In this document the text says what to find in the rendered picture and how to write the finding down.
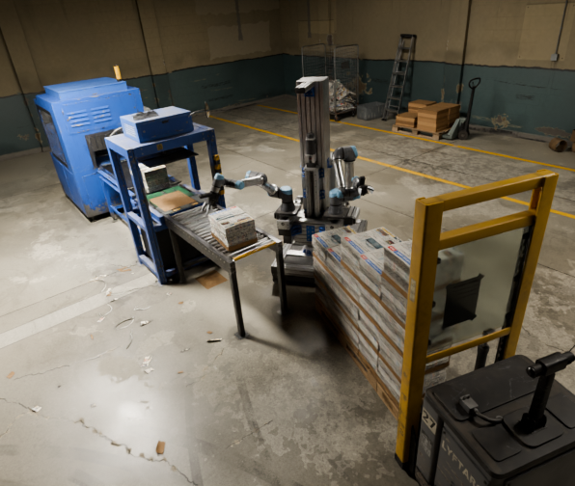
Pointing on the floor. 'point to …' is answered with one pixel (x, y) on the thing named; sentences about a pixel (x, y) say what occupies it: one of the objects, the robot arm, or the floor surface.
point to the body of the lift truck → (503, 432)
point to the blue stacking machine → (86, 134)
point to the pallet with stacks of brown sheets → (427, 119)
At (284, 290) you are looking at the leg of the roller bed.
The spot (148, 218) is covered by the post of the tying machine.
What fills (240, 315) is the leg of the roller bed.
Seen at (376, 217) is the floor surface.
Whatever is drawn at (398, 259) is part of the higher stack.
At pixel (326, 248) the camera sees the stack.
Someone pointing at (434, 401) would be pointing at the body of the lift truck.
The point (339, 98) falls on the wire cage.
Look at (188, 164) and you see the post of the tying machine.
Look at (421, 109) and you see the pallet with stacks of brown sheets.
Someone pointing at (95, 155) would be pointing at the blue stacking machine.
